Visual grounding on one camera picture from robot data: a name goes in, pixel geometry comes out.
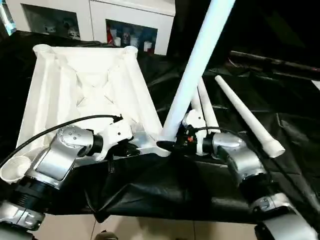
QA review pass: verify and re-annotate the white plastic table leg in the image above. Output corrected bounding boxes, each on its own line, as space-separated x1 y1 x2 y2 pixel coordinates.
197 77 221 135
159 0 237 143
214 74 286 159
191 84 201 113

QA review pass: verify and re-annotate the white plastic table top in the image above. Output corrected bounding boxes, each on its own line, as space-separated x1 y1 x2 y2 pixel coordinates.
0 43 176 186

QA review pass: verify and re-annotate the black mat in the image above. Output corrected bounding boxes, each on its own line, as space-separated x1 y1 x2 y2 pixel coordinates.
0 29 320 225

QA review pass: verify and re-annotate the black box with gold label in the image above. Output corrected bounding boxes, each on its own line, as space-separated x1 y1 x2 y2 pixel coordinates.
173 0 251 68

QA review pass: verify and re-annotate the black rod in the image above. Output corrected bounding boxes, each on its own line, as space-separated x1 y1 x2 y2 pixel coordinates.
229 50 320 73

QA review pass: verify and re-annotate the white cabinet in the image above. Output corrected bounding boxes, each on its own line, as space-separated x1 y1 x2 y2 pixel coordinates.
4 0 176 56

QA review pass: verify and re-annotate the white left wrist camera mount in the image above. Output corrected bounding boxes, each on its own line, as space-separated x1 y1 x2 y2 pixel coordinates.
94 121 133 162

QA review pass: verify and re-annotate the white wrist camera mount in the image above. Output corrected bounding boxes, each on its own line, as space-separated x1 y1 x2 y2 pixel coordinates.
94 121 133 162
182 109 209 156

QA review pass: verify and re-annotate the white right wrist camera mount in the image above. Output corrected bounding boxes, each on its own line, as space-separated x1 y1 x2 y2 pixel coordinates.
182 109 209 156

